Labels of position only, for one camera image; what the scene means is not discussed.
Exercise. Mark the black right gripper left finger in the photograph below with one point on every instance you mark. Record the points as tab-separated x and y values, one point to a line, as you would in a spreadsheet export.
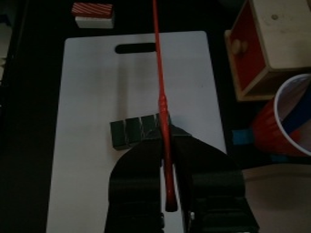
135	188

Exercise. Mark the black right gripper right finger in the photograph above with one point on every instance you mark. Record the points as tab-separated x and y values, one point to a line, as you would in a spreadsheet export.
214	188

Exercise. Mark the red toy knife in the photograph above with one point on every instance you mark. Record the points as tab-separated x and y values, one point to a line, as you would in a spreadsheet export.
163	121

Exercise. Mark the dark green sushi roll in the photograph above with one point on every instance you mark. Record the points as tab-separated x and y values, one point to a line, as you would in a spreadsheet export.
134	130

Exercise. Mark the white cutting board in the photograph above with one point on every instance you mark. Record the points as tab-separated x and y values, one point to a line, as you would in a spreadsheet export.
100	100

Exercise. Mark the red and white nigiri sushi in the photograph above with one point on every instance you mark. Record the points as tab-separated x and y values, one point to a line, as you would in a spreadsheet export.
92	14

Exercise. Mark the blue tape piece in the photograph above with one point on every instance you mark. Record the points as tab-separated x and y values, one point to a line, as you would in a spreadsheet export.
243	137

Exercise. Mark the red plastic cup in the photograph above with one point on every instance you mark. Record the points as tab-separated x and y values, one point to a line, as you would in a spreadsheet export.
279	127

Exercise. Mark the wooden box with red front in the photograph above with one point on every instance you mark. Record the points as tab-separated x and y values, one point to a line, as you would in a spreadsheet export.
267	45

